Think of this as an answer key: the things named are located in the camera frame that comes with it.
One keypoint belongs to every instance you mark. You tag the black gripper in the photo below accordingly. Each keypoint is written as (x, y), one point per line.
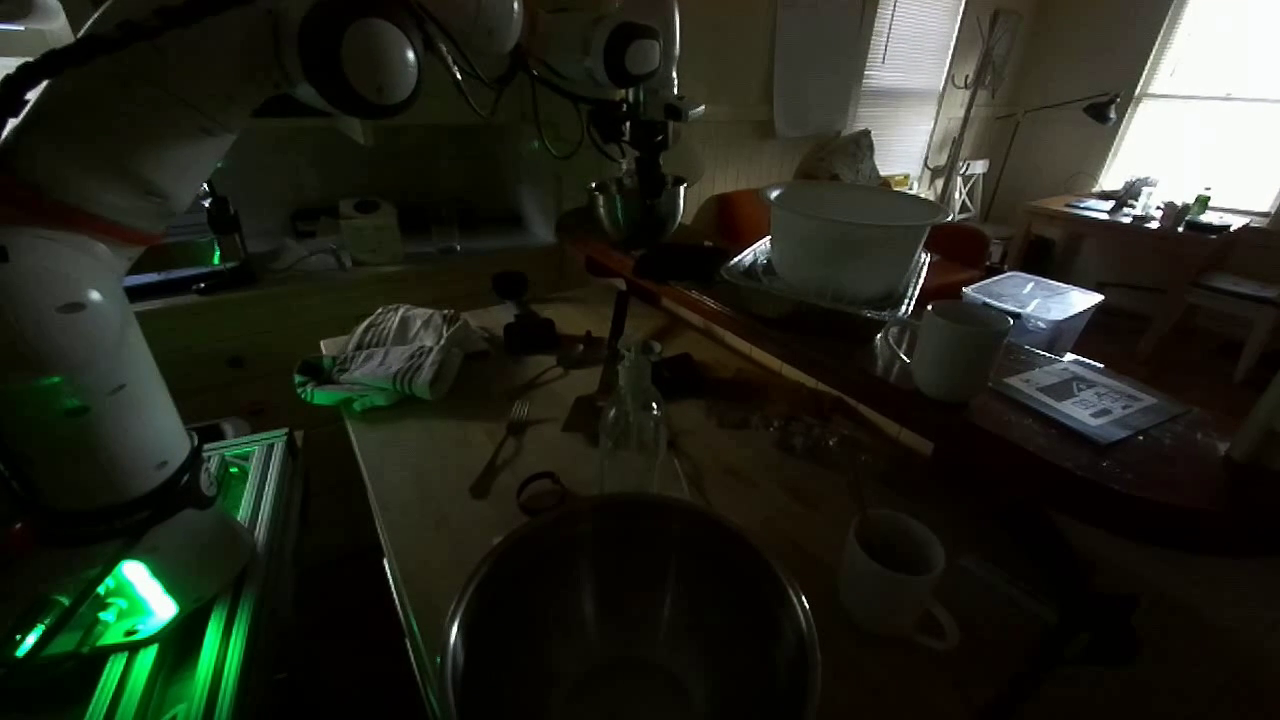
(652, 121)

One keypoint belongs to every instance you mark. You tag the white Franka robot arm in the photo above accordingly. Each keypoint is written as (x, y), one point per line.
(80, 375)

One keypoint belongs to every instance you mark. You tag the orange round item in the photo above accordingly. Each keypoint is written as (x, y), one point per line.
(730, 223)

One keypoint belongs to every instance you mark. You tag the small black stand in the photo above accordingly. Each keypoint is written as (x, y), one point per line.
(524, 325)

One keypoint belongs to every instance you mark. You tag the large white tub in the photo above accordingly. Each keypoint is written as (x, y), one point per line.
(854, 245)

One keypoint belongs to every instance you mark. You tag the clear pump soap dispenser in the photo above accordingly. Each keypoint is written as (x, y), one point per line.
(636, 426)

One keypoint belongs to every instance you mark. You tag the white countertop appliance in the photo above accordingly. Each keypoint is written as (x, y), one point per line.
(365, 224)

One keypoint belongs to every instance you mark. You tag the bright window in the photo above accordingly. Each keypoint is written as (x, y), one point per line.
(915, 55)
(1206, 103)

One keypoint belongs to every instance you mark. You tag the white striped kitchen towel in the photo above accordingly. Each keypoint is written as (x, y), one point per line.
(392, 350)

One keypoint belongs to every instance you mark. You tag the metal spoon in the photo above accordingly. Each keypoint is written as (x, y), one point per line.
(503, 454)

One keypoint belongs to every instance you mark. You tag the red round item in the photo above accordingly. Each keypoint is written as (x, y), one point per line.
(960, 245)

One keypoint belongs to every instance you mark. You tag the tall white mug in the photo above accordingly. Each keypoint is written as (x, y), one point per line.
(953, 350)

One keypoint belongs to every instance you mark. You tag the clear plastic lidded container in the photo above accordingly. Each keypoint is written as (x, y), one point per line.
(1035, 305)

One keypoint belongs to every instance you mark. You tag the desk lamp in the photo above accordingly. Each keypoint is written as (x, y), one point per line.
(1100, 104)

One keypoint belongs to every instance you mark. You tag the small white mug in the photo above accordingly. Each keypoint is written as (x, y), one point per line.
(890, 567)

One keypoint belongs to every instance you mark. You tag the wooden desk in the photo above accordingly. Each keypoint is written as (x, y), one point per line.
(1135, 224)

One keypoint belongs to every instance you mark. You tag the printed booklet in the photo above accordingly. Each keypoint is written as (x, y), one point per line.
(1085, 398)

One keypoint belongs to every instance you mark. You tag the wooden chair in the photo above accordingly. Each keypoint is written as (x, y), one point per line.
(1222, 303)

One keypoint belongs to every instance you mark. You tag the black camera with green light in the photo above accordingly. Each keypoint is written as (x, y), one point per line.
(212, 235)

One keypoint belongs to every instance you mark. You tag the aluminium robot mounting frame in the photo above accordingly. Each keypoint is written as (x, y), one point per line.
(247, 482)

